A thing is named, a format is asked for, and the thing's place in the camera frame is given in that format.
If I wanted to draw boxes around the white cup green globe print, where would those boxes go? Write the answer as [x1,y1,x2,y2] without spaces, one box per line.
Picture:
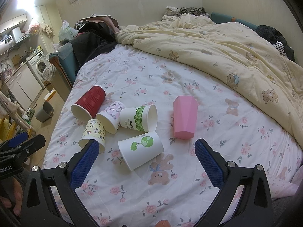
[118,131,164,171]

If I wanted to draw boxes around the yellow cartoon paper cup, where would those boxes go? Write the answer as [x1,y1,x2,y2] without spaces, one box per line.
[79,119,105,153]

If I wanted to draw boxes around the red ribbed paper cup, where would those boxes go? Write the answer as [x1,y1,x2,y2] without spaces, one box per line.
[71,85,106,123]

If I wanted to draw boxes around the pink patterned paper cup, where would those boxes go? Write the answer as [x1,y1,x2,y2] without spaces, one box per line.
[95,101,125,134]

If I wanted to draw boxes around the pink faceted plastic cup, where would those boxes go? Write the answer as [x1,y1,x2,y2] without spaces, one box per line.
[173,96,198,139]

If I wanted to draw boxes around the white cup green tree band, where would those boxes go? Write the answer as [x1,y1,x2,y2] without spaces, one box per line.
[119,105,158,133]

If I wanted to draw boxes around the person's hand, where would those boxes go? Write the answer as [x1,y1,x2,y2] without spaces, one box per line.
[0,178,24,217]

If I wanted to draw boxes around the grey waste bin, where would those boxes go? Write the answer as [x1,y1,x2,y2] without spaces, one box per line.
[35,101,54,122]

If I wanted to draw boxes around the white kitchen cabinet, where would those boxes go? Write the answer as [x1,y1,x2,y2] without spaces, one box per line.
[5,64,42,110]

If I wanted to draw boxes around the white washing machine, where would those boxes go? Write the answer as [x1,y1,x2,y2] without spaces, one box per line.
[27,50,49,89]

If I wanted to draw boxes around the floral white bed sheet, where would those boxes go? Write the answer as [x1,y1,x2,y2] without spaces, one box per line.
[43,45,302,226]

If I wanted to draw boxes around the white plastic bag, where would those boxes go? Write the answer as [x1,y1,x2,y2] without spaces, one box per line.
[58,20,79,41]

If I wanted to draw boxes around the black clothes pile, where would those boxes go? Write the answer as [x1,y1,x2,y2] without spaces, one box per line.
[70,22,118,75]

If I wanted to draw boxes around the cream bear print duvet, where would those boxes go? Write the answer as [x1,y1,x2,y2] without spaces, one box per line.
[116,14,302,144]

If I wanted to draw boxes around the dark clothes at right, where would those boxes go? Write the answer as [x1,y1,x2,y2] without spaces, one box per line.
[255,25,295,62]

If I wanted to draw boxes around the teal bed frame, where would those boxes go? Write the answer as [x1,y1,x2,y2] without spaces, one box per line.
[49,43,79,90]

